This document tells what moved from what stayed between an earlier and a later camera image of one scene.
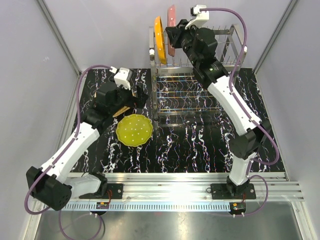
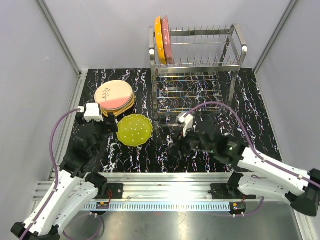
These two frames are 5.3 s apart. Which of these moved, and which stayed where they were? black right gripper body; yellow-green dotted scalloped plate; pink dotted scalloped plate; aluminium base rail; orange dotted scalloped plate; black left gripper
Moved: pink dotted scalloped plate; black left gripper; black right gripper body
Stayed: aluminium base rail; yellow-green dotted scalloped plate; orange dotted scalloped plate
